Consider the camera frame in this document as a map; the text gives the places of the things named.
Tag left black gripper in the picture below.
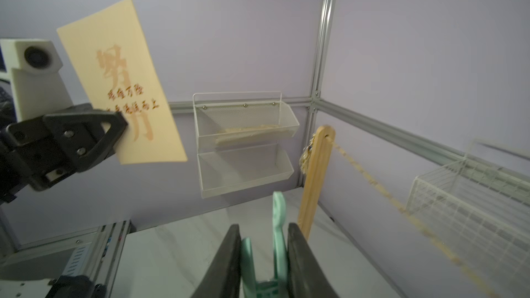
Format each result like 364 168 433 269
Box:
1 103 128 204

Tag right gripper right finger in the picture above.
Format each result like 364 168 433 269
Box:
287 223 338 298

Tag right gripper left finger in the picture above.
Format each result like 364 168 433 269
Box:
192 224 242 298

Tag green clothespin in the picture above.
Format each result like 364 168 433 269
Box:
240 191 289 297

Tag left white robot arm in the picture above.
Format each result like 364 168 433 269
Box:
1 91 128 204

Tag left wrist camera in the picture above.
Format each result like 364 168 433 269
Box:
1 38 73 122

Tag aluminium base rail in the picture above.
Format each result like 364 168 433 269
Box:
1 220 135 297

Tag wooden string rack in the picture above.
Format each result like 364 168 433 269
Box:
298 126 499 297

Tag white mesh wall shelf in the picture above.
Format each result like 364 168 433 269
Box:
193 91 300 199

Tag white wire basket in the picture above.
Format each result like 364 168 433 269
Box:
407 139 529 297

